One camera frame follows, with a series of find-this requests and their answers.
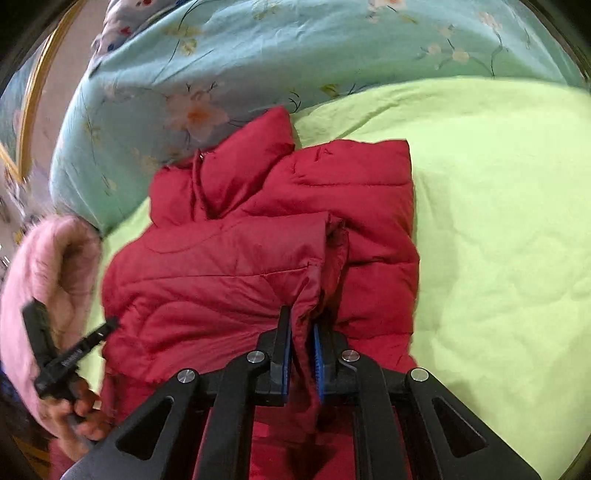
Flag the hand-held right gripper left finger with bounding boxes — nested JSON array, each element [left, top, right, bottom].
[[60, 305, 294, 480]]

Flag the pink blanket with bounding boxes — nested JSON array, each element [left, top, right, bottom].
[[0, 215, 105, 416]]

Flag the light green bed sheet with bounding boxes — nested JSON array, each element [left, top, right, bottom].
[[88, 76, 591, 480]]

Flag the person's left hand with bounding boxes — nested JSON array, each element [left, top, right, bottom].
[[44, 376, 114, 455]]

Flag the red puffer jacket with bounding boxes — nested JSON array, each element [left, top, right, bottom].
[[99, 106, 421, 480]]

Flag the cartoon print pillow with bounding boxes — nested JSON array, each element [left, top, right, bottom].
[[91, 0, 155, 63]]

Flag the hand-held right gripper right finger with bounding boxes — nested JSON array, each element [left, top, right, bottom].
[[311, 322, 543, 480]]

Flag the teal floral quilt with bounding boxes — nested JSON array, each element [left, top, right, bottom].
[[48, 0, 583, 236]]

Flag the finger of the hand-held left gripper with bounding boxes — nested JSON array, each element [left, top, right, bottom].
[[87, 316, 120, 346], [22, 299, 55, 367]]

